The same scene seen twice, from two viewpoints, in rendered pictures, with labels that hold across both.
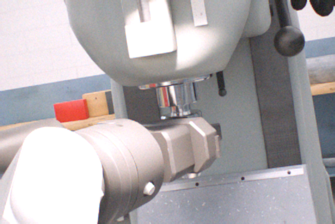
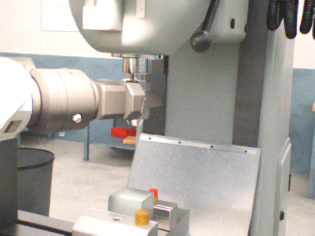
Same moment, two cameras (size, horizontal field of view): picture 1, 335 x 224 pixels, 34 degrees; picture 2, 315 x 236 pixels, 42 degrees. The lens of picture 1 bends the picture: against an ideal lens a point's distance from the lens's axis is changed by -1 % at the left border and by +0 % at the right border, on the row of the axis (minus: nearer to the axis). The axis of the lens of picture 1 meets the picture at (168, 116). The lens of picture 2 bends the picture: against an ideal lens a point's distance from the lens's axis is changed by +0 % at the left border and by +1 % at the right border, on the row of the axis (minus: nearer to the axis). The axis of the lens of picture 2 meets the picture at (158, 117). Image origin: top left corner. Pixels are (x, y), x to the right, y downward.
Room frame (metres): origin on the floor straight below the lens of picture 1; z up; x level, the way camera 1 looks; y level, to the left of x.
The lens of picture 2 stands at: (-0.02, -0.20, 1.32)
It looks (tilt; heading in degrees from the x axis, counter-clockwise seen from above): 9 degrees down; 13
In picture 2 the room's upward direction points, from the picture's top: 3 degrees clockwise
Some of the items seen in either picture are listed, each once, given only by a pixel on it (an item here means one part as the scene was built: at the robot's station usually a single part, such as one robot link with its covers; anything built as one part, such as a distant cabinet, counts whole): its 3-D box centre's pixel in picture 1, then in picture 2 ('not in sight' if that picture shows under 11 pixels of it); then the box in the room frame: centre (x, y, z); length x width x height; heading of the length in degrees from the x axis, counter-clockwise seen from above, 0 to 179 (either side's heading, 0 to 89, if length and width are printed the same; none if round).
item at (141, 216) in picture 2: not in sight; (141, 217); (0.56, -0.05, 1.06); 0.02 x 0.02 x 0.02
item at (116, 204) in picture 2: not in sight; (131, 210); (0.62, -0.01, 1.05); 0.06 x 0.05 x 0.06; 80
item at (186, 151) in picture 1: (138, 160); (88, 101); (0.54, 0.04, 1.24); 0.13 x 0.12 x 0.10; 56
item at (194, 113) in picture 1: (181, 117); (136, 82); (0.62, -0.01, 1.26); 0.05 x 0.05 x 0.01
